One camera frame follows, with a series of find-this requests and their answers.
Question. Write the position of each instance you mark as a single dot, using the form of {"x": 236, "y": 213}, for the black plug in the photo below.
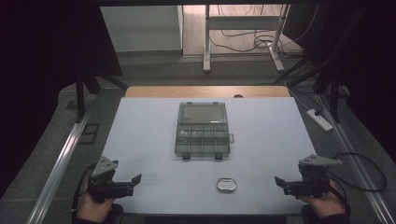
{"x": 318, "y": 112}

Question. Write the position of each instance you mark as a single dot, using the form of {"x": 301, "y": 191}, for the white table mat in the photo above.
{"x": 149, "y": 140}

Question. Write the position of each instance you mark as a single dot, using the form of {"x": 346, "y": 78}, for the person's left hand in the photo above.
{"x": 93, "y": 210}

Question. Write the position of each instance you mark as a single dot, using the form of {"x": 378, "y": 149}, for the clear plastic compartment box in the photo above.
{"x": 202, "y": 130}

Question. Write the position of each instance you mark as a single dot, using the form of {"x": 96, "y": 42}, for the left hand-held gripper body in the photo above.
{"x": 107, "y": 188}

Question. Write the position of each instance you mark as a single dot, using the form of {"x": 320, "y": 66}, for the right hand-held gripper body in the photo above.
{"x": 311, "y": 185}

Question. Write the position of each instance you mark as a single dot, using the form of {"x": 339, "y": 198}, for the white cabinet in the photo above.
{"x": 143, "y": 28}

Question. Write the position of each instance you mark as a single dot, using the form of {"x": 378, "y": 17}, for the aluminium floor rail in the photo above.
{"x": 351, "y": 149}
{"x": 60, "y": 161}

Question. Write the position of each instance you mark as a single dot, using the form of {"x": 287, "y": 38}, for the white power strip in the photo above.
{"x": 319, "y": 120}

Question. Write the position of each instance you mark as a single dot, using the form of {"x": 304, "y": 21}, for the white metal desk frame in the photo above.
{"x": 243, "y": 22}

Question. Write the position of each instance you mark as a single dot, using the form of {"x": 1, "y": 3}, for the black metal stand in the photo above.
{"x": 333, "y": 90}
{"x": 81, "y": 93}

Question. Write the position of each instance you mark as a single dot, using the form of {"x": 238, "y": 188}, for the person's right hand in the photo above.
{"x": 325, "y": 205}

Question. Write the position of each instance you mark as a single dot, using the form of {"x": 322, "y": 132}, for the small oval clear dish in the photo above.
{"x": 226, "y": 184}

